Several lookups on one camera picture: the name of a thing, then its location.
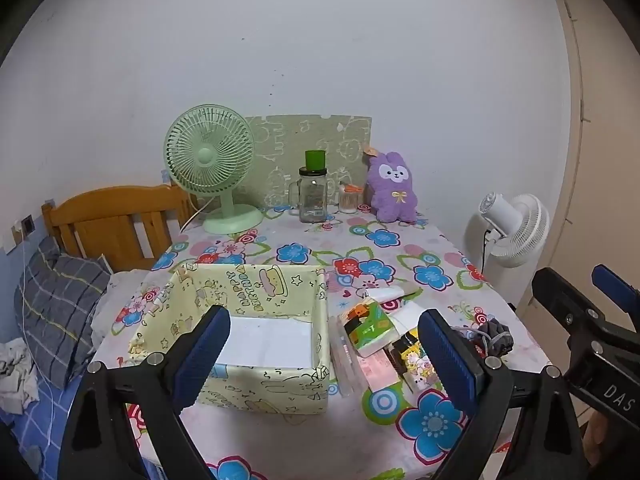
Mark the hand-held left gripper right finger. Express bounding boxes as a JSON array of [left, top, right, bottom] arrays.
[[417, 308, 588, 480]]

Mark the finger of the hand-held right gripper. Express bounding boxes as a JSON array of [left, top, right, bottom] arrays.
[[592, 264, 640, 313], [532, 267, 640, 366]]

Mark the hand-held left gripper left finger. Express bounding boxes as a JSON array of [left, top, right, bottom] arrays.
[[59, 304, 232, 480]]

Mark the cartoon print packet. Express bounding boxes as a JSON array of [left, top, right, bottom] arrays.
[[400, 350, 436, 393]]

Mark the black yellow packet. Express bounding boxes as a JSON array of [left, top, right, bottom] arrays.
[[390, 327, 426, 376]]

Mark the dark bag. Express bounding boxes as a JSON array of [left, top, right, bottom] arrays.
[[452, 317, 511, 358]]

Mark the white packet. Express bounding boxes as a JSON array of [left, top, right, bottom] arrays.
[[387, 302, 426, 336]]

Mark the yellow fabric storage box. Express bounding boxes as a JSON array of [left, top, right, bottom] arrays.
[[129, 262, 331, 416]]

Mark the pink packet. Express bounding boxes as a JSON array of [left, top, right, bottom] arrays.
[[357, 347, 401, 393]]

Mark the green orange tissue pack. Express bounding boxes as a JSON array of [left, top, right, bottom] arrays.
[[339, 297, 401, 358]]

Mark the white bag roll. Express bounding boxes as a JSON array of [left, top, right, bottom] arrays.
[[364, 285, 421, 306]]

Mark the clear plastic packet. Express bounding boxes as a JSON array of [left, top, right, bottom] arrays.
[[330, 332, 371, 398]]

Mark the white paper box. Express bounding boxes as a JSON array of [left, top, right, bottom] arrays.
[[215, 316, 314, 368]]

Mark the white floor fan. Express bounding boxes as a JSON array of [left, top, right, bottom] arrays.
[[462, 191, 551, 306]]

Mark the white bedding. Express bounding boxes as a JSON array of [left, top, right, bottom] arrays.
[[95, 269, 161, 341]]

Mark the beige door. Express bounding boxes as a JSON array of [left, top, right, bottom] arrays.
[[549, 0, 640, 411]]

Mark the floral tablecloth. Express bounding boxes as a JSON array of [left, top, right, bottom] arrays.
[[90, 205, 551, 480]]

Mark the wooden bed headboard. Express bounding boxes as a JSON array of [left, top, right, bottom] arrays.
[[41, 185, 198, 273]]

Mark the grey plaid pillow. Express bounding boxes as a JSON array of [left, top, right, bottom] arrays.
[[14, 236, 113, 390]]

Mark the purple plush rabbit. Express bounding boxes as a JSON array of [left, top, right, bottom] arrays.
[[362, 146, 420, 224]]

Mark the glass jar mug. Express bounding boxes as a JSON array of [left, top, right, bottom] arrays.
[[288, 166, 330, 224]]

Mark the blue checked bedsheet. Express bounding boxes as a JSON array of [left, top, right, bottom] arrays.
[[0, 375, 151, 480]]

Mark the cotton swab jar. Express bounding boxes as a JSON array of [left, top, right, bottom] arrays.
[[338, 182, 363, 213]]

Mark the green desk fan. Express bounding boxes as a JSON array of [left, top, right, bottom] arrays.
[[165, 105, 264, 235]]

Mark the white crumpled cloth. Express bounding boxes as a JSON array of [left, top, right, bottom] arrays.
[[0, 337, 41, 416]]

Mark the green patterned board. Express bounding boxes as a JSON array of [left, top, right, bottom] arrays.
[[235, 115, 372, 208]]

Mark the black fan cable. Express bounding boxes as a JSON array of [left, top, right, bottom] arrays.
[[480, 229, 494, 282]]

